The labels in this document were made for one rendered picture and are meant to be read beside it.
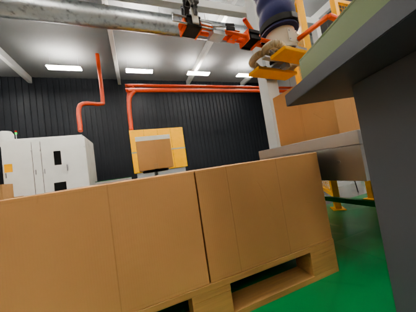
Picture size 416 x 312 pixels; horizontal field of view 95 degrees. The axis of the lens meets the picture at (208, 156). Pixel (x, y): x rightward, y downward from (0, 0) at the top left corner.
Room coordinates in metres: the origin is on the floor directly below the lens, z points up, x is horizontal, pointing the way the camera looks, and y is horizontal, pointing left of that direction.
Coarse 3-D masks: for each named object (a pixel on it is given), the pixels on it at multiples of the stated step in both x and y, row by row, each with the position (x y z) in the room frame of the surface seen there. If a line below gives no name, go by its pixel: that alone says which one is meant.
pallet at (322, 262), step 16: (288, 256) 0.81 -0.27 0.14; (304, 256) 0.88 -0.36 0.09; (320, 256) 0.86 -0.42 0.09; (240, 272) 0.73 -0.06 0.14; (256, 272) 0.75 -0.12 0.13; (288, 272) 0.90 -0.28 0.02; (304, 272) 0.88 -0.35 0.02; (320, 272) 0.86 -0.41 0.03; (208, 288) 0.69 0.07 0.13; (224, 288) 0.71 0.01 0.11; (256, 288) 0.82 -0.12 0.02; (272, 288) 0.81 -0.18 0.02; (288, 288) 0.80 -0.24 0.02; (160, 304) 0.63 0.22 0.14; (192, 304) 0.67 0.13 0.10; (208, 304) 0.68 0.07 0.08; (224, 304) 0.70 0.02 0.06; (240, 304) 0.75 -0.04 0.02; (256, 304) 0.75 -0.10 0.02
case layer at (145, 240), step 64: (64, 192) 0.56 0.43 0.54; (128, 192) 0.62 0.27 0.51; (192, 192) 0.69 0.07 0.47; (256, 192) 0.77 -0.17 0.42; (320, 192) 0.89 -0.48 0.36; (0, 256) 0.51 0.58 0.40; (64, 256) 0.55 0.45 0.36; (128, 256) 0.61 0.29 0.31; (192, 256) 0.68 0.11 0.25; (256, 256) 0.76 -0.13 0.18
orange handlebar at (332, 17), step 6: (324, 18) 0.92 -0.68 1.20; (330, 18) 0.92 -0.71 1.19; (336, 18) 0.93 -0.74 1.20; (180, 24) 0.81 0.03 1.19; (204, 24) 0.85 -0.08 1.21; (318, 24) 0.95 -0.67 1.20; (180, 30) 0.85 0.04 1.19; (210, 30) 0.87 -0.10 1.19; (306, 30) 1.01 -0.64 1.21; (312, 30) 0.99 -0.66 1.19; (204, 36) 0.91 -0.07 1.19; (228, 36) 0.97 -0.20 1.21; (234, 36) 0.93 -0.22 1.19; (240, 36) 0.94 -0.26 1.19; (246, 36) 0.96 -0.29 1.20; (300, 36) 1.04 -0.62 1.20; (228, 42) 0.98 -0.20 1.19; (234, 42) 0.98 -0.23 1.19; (240, 42) 1.00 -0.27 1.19; (264, 42) 1.03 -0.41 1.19
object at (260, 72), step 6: (258, 66) 1.09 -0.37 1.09; (264, 66) 1.16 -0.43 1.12; (252, 72) 1.14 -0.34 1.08; (258, 72) 1.14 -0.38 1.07; (264, 72) 1.15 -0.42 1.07; (270, 72) 1.16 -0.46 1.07; (276, 72) 1.18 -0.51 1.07; (282, 72) 1.19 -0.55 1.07; (288, 72) 1.21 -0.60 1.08; (294, 72) 1.23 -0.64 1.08; (264, 78) 1.23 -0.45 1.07; (270, 78) 1.25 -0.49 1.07; (276, 78) 1.26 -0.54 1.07; (282, 78) 1.28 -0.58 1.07; (288, 78) 1.29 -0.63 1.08
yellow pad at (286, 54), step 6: (282, 48) 0.93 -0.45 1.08; (288, 48) 0.93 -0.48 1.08; (294, 48) 0.95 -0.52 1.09; (276, 54) 0.97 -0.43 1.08; (282, 54) 0.97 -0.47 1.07; (288, 54) 0.98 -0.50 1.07; (294, 54) 0.99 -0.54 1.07; (300, 54) 1.00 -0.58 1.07; (276, 60) 1.02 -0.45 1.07; (282, 60) 1.03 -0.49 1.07; (288, 60) 1.04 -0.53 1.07; (294, 60) 1.05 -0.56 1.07
